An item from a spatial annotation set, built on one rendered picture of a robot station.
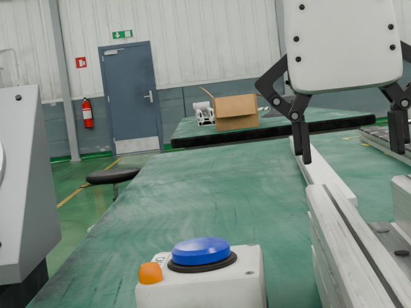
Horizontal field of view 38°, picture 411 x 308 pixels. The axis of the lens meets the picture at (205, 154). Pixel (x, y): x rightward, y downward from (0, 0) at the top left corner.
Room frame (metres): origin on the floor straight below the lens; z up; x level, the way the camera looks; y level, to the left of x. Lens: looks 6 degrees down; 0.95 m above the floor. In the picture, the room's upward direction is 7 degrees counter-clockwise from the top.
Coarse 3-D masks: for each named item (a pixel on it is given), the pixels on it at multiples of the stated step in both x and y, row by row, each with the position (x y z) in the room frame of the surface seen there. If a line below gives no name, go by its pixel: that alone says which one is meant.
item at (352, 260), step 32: (320, 192) 0.47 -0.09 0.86; (320, 224) 0.37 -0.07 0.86; (352, 224) 0.35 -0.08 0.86; (384, 224) 0.45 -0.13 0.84; (320, 256) 0.40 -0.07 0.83; (352, 256) 0.29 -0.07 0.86; (384, 256) 0.28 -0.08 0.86; (320, 288) 0.44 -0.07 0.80; (352, 288) 0.25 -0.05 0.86; (384, 288) 0.24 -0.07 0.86
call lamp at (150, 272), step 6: (144, 264) 0.37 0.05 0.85; (150, 264) 0.37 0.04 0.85; (156, 264) 0.37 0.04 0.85; (144, 270) 0.37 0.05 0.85; (150, 270) 0.37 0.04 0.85; (156, 270) 0.37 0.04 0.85; (144, 276) 0.36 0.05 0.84; (150, 276) 0.36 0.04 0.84; (156, 276) 0.37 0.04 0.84; (162, 276) 0.37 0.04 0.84; (144, 282) 0.36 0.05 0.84; (150, 282) 0.36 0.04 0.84; (156, 282) 0.37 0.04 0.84
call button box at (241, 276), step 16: (160, 256) 0.43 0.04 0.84; (240, 256) 0.40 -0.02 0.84; (256, 256) 0.40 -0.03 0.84; (176, 272) 0.38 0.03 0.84; (192, 272) 0.38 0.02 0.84; (208, 272) 0.37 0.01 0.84; (224, 272) 0.37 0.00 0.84; (240, 272) 0.37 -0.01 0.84; (256, 272) 0.36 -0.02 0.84; (144, 288) 0.36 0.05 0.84; (160, 288) 0.36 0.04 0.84; (176, 288) 0.36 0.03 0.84; (192, 288) 0.36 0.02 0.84; (208, 288) 0.36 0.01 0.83; (224, 288) 0.36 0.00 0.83; (240, 288) 0.36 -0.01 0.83; (256, 288) 0.35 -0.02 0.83; (144, 304) 0.36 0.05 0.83; (160, 304) 0.36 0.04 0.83; (176, 304) 0.36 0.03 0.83; (192, 304) 0.36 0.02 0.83; (208, 304) 0.36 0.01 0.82; (224, 304) 0.36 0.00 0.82; (240, 304) 0.36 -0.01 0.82; (256, 304) 0.35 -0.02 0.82
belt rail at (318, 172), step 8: (312, 152) 1.21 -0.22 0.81; (312, 160) 1.09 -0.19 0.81; (320, 160) 1.07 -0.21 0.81; (304, 168) 1.05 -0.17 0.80; (312, 168) 0.99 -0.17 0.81; (320, 168) 0.97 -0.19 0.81; (328, 168) 0.96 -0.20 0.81; (304, 176) 1.08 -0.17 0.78; (312, 176) 0.90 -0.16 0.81; (320, 176) 0.89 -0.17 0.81; (328, 176) 0.88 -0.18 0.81; (336, 176) 0.87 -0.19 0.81; (312, 184) 0.88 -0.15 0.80; (336, 184) 0.81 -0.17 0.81; (344, 184) 0.80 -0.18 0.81; (344, 192) 0.74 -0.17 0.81; (352, 192) 0.73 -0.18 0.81; (352, 200) 0.70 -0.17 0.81
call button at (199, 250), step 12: (192, 240) 0.41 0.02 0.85; (204, 240) 0.40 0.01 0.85; (216, 240) 0.40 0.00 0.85; (180, 252) 0.39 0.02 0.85; (192, 252) 0.38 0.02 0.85; (204, 252) 0.38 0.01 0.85; (216, 252) 0.38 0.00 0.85; (228, 252) 0.39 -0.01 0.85; (180, 264) 0.38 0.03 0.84; (192, 264) 0.38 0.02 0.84
